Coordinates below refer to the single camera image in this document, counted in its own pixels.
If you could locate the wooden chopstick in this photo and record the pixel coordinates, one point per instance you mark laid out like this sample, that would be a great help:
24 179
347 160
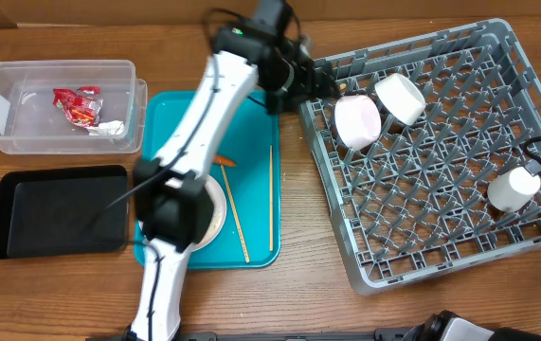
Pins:
235 215

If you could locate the white bowl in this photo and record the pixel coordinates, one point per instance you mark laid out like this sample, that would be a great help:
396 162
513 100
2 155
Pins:
357 121
400 96

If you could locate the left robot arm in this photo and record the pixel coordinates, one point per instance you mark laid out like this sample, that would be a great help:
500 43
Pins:
171 201

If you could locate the white round plate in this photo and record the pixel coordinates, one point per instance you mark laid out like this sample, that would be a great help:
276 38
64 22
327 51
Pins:
218 217

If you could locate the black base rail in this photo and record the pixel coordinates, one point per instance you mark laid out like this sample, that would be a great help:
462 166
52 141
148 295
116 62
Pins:
381 334

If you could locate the black plastic tray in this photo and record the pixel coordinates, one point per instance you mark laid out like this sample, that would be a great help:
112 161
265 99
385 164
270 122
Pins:
47 213

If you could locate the white cup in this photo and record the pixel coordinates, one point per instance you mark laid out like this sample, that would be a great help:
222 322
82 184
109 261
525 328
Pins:
513 189

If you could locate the teal serving tray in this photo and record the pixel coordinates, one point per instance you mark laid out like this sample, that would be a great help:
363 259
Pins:
252 141

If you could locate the red snack wrapper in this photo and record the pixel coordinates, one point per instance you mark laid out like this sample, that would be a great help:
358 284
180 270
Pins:
82 107

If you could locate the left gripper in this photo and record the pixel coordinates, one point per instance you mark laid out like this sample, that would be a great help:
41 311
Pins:
309 90

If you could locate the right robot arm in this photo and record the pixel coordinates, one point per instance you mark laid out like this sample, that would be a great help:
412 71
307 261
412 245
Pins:
447 326

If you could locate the grey dishwasher rack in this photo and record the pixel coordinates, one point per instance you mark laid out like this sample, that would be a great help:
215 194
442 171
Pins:
412 205

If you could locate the orange carrot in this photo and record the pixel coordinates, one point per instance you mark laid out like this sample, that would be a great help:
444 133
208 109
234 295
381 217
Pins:
224 161

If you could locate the clear plastic bin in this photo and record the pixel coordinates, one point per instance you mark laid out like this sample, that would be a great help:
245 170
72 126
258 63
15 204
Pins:
31 124

